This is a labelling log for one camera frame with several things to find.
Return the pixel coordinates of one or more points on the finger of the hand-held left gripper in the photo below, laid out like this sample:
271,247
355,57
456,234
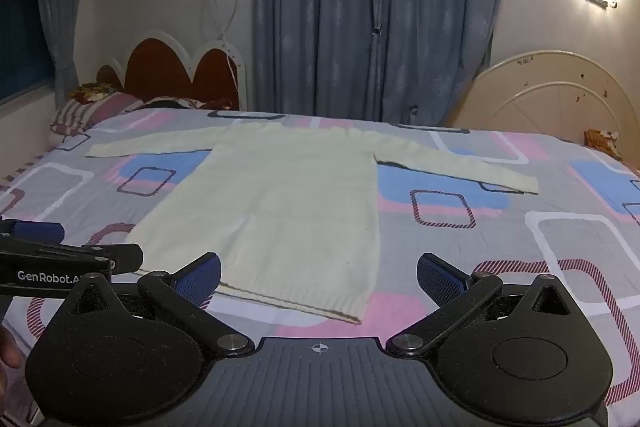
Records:
37,231
122,257

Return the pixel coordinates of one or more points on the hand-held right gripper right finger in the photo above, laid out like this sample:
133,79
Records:
440,281

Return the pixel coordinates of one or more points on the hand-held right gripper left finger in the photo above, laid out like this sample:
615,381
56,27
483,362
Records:
199,281

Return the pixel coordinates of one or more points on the cream knit sweater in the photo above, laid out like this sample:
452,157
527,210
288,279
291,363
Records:
280,207

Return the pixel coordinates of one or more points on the person's left hand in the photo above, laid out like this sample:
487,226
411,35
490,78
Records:
9,349

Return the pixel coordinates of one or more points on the patterned grey bedsheet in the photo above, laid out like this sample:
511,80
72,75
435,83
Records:
500,232

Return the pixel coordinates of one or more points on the striped pillow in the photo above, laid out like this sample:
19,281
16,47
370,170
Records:
95,109

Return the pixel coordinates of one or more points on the floral pillow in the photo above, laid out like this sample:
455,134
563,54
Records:
92,93

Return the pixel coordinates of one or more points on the red scalloped headboard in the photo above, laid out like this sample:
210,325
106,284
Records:
165,72

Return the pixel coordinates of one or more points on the dark window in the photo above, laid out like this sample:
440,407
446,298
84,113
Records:
20,22

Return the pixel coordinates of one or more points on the orange floral cloth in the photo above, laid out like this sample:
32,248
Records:
602,142

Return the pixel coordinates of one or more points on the narrow blue curtain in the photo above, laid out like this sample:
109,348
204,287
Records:
57,7

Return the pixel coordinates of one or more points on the wide blue curtain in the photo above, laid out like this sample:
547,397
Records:
370,7

